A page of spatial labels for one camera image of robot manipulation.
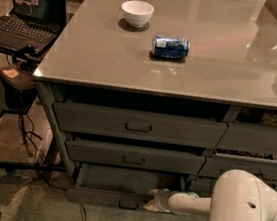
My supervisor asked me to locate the black laptop stand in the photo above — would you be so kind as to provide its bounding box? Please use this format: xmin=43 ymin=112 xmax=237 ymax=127
xmin=0 ymin=40 xmax=81 ymax=179

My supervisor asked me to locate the grey cabinet frame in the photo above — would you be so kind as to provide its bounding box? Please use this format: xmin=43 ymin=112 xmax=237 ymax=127
xmin=36 ymin=82 xmax=75 ymax=183

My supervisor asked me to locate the black laptop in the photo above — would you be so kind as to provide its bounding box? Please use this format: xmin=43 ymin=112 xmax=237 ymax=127
xmin=0 ymin=0 xmax=67 ymax=57

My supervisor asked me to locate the white ceramic bowl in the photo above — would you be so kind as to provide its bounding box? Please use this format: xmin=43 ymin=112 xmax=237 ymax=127
xmin=121 ymin=0 xmax=154 ymax=28

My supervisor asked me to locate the black floor cable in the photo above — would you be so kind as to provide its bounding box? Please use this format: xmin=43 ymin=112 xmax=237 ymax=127
xmin=5 ymin=113 xmax=99 ymax=221

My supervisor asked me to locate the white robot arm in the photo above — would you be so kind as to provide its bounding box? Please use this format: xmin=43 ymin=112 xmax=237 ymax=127
xmin=144 ymin=169 xmax=277 ymax=221

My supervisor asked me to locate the blue soda can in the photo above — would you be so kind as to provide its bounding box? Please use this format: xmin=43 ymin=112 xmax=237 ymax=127
xmin=152 ymin=35 xmax=190 ymax=60

